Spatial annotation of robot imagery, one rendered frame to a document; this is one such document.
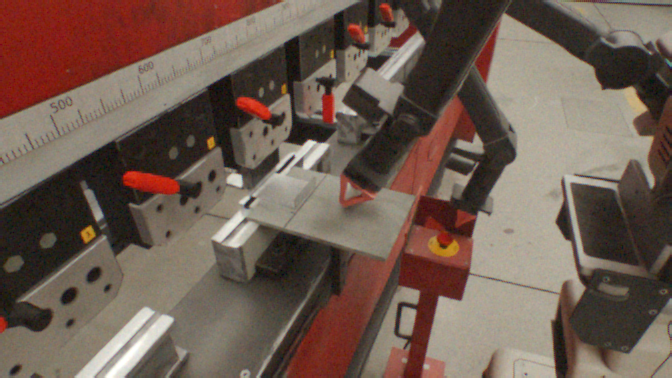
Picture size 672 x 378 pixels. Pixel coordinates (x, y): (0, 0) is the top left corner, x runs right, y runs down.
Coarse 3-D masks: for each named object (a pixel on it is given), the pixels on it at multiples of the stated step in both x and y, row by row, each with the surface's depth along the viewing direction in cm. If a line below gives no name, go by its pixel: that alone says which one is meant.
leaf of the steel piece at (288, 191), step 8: (272, 176) 84; (280, 176) 84; (264, 184) 81; (272, 184) 81; (280, 184) 81; (288, 184) 81; (296, 184) 81; (304, 184) 81; (312, 184) 80; (256, 192) 79; (264, 192) 79; (272, 192) 79; (280, 192) 79; (288, 192) 79; (296, 192) 79; (304, 192) 78; (272, 200) 77; (280, 200) 77; (288, 200) 77; (296, 200) 75; (296, 208) 76
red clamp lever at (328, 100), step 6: (318, 78) 80; (324, 78) 80; (330, 78) 79; (324, 84) 80; (330, 84) 79; (324, 90) 81; (330, 90) 81; (324, 96) 82; (330, 96) 81; (324, 102) 82; (330, 102) 82; (324, 108) 83; (330, 108) 82; (324, 114) 84; (330, 114) 83; (324, 120) 85; (330, 120) 84
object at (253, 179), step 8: (264, 160) 77; (272, 160) 80; (248, 168) 73; (256, 168) 75; (264, 168) 78; (272, 168) 80; (248, 176) 74; (256, 176) 76; (264, 176) 78; (248, 184) 75; (256, 184) 76; (248, 192) 76
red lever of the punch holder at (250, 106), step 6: (240, 102) 56; (246, 102) 56; (252, 102) 56; (258, 102) 58; (240, 108) 57; (246, 108) 56; (252, 108) 56; (258, 108) 58; (264, 108) 59; (252, 114) 59; (258, 114) 59; (264, 114) 60; (270, 114) 61; (276, 114) 64; (264, 120) 64; (270, 120) 63; (276, 120) 63; (282, 120) 64
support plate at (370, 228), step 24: (336, 192) 80; (360, 192) 80; (384, 192) 80; (264, 216) 74; (288, 216) 74; (312, 216) 74; (336, 216) 74; (360, 216) 74; (384, 216) 74; (336, 240) 69; (360, 240) 69; (384, 240) 69
